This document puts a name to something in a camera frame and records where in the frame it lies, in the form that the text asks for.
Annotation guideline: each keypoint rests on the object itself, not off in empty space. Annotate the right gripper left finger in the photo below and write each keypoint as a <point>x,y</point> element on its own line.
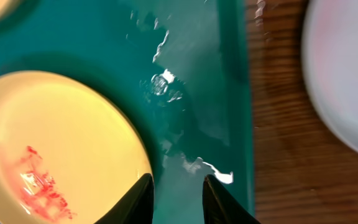
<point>135,207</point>

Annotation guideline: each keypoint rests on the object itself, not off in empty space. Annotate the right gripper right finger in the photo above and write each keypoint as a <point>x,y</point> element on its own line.
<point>220,207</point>

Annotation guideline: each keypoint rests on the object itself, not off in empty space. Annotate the light blue plate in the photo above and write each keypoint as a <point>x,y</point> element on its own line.
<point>329,56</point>

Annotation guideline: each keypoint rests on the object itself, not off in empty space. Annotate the teal plastic tray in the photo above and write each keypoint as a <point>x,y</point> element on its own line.
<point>178,70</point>

